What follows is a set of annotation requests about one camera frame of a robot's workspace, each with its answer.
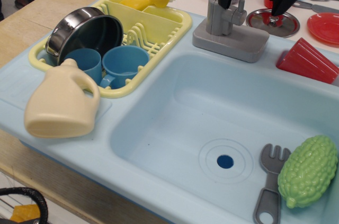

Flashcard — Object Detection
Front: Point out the grey toy faucet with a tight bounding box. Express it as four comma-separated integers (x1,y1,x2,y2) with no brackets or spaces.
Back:
192,0,270,62

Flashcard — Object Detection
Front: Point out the grey toy spoon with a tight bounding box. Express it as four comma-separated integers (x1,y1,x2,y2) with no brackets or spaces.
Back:
292,1,338,14

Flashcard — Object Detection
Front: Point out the steel pot lid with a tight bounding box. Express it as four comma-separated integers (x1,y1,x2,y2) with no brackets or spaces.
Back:
246,8,300,38

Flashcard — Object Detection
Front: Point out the red toy plate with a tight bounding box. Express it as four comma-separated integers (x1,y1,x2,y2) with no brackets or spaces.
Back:
307,12,338,47

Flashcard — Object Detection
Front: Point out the red toy cup lying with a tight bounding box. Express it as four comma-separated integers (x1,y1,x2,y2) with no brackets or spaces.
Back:
276,38,338,84

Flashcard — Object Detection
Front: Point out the blue toy mug right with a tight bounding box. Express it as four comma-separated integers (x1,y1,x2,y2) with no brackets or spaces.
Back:
100,46,149,89

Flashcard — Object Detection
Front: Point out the steel pot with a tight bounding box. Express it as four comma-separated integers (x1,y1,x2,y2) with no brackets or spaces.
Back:
45,7,123,65

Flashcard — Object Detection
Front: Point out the blue toy cup left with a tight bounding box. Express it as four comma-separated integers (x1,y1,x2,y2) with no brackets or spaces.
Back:
65,48,102,86

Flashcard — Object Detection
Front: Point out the light blue toy sink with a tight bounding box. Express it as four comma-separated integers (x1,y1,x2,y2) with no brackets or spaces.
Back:
0,0,339,224

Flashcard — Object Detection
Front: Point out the green toy bitter gourd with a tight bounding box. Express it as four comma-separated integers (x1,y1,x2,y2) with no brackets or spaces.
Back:
278,135,338,209

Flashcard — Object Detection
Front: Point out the cream toy detergent bottle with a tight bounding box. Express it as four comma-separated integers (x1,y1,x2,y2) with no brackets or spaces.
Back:
24,59,100,138

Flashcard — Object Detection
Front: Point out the brown shoe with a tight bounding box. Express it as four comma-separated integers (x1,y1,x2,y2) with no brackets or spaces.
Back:
14,0,29,10

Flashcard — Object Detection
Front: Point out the grey toy fork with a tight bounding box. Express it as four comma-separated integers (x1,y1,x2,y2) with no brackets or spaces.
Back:
253,144,291,223

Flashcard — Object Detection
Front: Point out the orange object bottom left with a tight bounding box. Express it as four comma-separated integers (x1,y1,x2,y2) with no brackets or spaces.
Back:
10,204,40,223

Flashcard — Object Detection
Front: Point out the black braided cable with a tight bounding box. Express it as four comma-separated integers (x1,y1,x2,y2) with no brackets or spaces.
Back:
0,186,49,224

